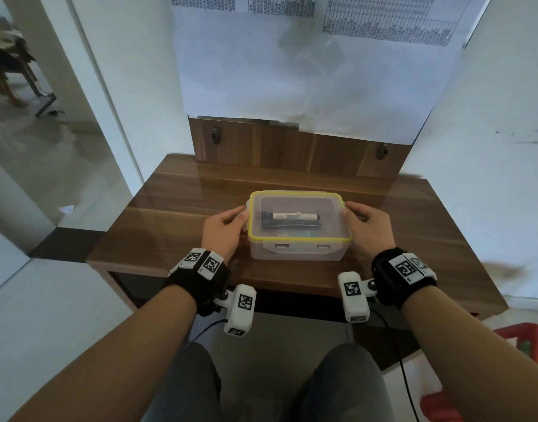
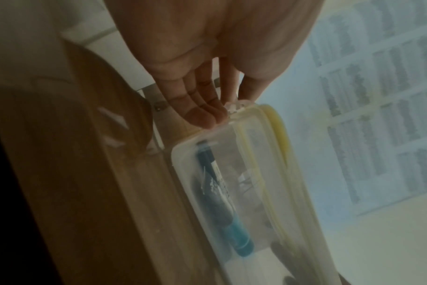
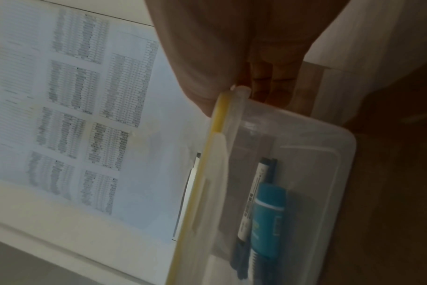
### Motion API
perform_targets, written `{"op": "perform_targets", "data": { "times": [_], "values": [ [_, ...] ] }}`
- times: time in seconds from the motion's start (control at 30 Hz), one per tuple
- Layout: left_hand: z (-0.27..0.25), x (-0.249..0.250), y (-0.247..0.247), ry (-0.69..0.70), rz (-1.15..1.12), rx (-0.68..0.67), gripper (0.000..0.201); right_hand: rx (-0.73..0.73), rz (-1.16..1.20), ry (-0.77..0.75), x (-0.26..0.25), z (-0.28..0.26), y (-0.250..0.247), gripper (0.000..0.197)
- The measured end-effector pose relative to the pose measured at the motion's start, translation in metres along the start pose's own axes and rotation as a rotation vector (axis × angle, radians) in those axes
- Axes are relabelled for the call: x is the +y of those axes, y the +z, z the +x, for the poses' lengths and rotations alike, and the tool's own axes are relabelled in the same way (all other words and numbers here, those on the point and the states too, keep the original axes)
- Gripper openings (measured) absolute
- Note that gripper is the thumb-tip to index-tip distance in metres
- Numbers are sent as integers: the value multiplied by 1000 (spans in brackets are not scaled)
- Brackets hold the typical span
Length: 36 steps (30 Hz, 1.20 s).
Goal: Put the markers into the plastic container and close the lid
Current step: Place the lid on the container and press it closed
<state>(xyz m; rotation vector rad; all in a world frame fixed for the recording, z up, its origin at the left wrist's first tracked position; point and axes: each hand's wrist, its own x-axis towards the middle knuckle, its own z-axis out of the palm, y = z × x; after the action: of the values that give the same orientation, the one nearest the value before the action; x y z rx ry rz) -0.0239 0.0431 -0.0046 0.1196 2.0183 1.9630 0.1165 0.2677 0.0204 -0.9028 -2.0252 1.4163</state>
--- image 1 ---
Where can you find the person's right leg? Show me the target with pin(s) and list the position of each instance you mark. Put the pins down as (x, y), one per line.
(343, 386)

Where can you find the black right wristband with markers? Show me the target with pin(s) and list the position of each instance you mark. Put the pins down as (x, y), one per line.
(392, 285)

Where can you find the person's left forearm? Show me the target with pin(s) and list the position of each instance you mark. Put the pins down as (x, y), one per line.
(119, 356)

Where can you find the red plastic stool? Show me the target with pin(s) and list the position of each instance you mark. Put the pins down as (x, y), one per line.
(515, 334)

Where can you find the black left wristband with markers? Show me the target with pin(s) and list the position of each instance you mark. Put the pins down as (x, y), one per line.
(203, 285)

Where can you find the wooden chair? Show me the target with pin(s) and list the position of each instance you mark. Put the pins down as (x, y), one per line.
(5, 61)

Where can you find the black metal stand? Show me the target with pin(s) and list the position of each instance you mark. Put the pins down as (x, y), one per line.
(46, 105)

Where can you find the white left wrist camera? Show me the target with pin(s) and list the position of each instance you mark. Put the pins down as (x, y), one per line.
(242, 314)

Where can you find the dark metal knob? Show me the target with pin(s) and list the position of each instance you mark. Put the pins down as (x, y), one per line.
(382, 151)
(216, 135)

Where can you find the clear plastic container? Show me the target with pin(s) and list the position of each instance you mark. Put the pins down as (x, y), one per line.
(255, 252)

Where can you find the person's right forearm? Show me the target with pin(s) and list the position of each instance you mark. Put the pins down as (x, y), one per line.
(471, 356)

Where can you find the person's right hand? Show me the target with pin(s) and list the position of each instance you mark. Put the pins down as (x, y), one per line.
(374, 230)

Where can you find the person's left hand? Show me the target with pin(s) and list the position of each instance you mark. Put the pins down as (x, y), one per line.
(222, 235)

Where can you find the clear lid with yellow rim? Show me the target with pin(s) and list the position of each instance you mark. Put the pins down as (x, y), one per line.
(295, 200)

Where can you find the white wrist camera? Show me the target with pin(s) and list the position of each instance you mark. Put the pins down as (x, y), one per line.
(242, 314)
(354, 303)

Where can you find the white printed paper sheet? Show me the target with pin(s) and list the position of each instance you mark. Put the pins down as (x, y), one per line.
(251, 74)

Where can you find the person's left leg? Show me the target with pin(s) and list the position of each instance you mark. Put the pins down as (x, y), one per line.
(189, 391)

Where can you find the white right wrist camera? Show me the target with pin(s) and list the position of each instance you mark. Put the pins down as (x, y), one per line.
(354, 303)

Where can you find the wooden desk back panel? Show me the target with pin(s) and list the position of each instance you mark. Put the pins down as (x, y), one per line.
(273, 147)

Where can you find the black wristband with markers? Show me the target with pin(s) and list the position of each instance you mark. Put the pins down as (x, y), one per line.
(392, 285)
(203, 285)

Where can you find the person's leg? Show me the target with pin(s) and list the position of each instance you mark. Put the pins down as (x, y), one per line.
(343, 386)
(189, 391)

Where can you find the black and white marker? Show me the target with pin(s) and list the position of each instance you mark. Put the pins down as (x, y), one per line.
(295, 216)

